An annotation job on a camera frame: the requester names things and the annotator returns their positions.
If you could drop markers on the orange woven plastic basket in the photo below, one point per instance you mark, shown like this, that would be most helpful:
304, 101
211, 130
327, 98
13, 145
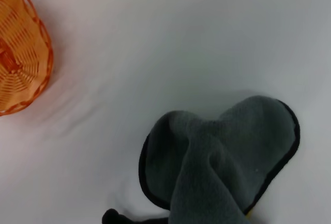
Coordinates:
20, 53

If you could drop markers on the dark grey towel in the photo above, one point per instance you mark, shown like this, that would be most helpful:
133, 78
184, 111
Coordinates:
219, 156

